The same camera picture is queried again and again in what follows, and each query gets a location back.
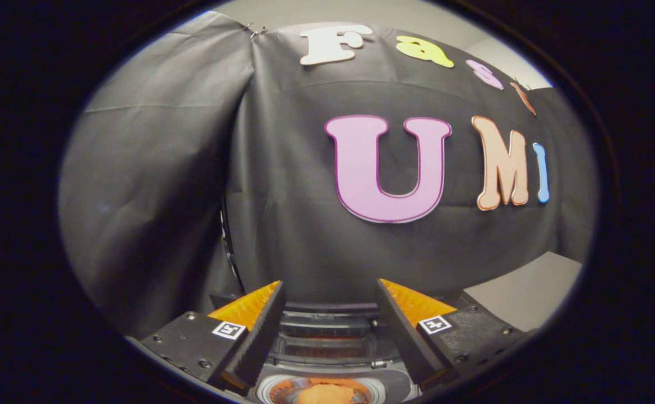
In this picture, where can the orange shirt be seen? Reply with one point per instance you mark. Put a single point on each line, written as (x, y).
(324, 395)

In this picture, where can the black backdrop cloth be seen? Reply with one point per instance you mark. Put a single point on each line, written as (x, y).
(165, 168)

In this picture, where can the white cabinet with grey top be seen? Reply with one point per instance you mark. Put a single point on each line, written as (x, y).
(529, 292)

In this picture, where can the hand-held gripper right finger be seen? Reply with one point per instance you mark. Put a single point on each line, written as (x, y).
(400, 331)

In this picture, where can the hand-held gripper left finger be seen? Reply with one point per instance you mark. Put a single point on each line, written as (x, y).
(260, 336)

